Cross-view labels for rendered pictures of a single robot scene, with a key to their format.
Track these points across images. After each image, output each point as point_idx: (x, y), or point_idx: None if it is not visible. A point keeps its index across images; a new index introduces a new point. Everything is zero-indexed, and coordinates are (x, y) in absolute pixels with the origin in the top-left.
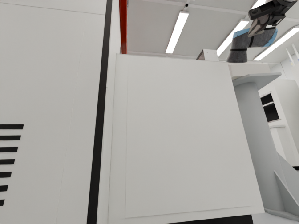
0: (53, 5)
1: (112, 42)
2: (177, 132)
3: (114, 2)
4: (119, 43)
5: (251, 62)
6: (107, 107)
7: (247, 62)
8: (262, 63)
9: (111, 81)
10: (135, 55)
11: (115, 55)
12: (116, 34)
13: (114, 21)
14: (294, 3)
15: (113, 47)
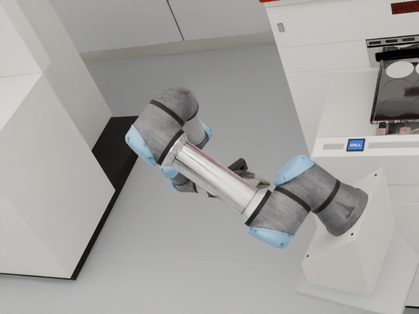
0: None
1: (300, 91)
2: None
3: (287, 53)
4: (360, 29)
5: (324, 242)
6: (311, 136)
7: (325, 232)
8: (305, 254)
9: (313, 118)
10: (328, 89)
11: (323, 84)
12: (323, 53)
13: (298, 65)
14: (212, 197)
15: (310, 87)
